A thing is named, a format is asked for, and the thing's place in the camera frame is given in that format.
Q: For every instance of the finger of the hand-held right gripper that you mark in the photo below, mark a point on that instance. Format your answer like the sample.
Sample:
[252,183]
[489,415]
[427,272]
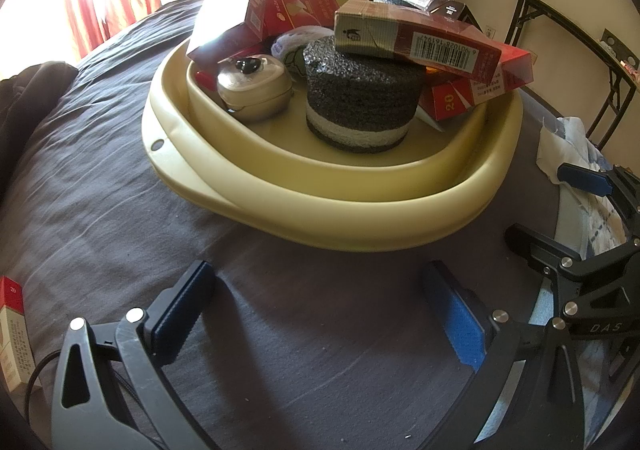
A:
[540,250]
[582,178]

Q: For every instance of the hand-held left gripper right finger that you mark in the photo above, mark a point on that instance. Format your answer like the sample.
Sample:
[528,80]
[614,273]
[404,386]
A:
[462,325]

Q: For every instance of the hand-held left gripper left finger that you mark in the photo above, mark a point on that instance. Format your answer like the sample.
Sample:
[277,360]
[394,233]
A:
[180,315]

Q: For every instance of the red and white cigarette carton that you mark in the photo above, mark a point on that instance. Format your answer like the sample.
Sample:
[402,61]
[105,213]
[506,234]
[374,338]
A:
[450,102]

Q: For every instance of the yellow plastic basin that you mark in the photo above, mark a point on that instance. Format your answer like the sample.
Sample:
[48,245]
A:
[350,210]

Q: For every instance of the blue and white fleece blanket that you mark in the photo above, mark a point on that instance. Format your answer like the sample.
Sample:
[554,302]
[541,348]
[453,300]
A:
[595,225]

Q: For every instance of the pink packet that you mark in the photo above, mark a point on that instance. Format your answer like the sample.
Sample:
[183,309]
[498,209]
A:
[631,67]

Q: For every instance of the red and white cigarette pack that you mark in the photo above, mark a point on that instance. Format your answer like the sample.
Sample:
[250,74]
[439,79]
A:
[12,330]

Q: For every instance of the black-legged folding table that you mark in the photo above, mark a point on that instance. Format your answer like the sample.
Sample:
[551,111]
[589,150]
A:
[550,9]

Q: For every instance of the small dark box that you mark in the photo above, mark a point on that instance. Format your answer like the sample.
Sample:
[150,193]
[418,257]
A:
[457,10]

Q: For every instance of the beige round case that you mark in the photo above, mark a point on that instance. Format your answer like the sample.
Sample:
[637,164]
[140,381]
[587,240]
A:
[255,89]

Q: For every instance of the black and white sponge cylinder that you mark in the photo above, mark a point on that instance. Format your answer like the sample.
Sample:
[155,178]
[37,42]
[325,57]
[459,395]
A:
[360,94]

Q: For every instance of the dark brown cloth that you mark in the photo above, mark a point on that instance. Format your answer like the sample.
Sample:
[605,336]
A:
[30,119]

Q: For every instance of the pale box with red flap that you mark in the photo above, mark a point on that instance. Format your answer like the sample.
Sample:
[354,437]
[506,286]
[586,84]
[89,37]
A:
[220,29]

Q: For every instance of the red box with gold print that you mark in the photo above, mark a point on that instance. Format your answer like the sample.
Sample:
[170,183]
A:
[300,9]

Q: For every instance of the wall socket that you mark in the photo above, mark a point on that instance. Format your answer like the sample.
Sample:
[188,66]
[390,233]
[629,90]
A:
[489,32]

